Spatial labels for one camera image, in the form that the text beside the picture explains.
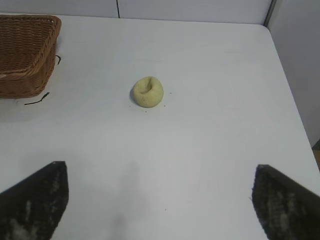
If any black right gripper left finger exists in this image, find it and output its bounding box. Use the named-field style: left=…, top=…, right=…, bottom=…
left=0, top=160, right=70, bottom=240

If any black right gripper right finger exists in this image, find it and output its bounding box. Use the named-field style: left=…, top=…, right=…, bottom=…
left=250, top=163, right=320, bottom=240

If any pale yellow egg yolk pastry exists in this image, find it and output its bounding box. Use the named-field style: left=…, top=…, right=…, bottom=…
left=132, top=76, right=165, bottom=109

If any brown woven wicker basket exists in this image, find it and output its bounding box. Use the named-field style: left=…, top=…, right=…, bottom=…
left=0, top=14, right=62, bottom=99

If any long black cable tie piece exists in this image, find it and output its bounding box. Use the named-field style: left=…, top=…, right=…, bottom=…
left=24, top=92, right=50, bottom=106

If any grey partition post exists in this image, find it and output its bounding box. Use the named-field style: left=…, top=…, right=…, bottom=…
left=263, top=0, right=279, bottom=27

